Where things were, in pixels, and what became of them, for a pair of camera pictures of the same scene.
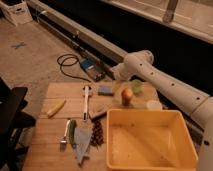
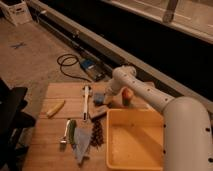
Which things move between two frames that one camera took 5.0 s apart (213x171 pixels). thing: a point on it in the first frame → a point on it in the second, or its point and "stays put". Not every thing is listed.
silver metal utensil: [65, 133] stays put
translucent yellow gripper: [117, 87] → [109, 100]
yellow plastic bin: [148, 140] stays put
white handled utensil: [86, 112] stays put
